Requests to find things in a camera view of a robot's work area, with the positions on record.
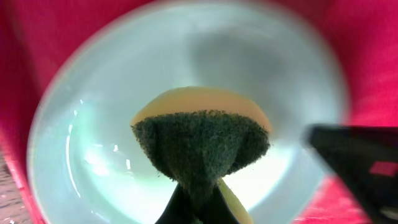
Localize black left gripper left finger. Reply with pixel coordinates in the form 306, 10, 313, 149
155, 184, 193, 224

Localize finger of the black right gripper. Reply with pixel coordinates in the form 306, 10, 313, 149
307, 124, 397, 224

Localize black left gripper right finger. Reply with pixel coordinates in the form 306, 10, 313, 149
200, 187, 239, 224

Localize yellow green sponge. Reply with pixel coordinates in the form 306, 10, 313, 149
130, 86, 271, 223

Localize light blue plate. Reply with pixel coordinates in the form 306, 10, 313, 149
27, 1, 349, 224

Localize red plastic tray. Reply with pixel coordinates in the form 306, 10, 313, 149
1, 0, 397, 223

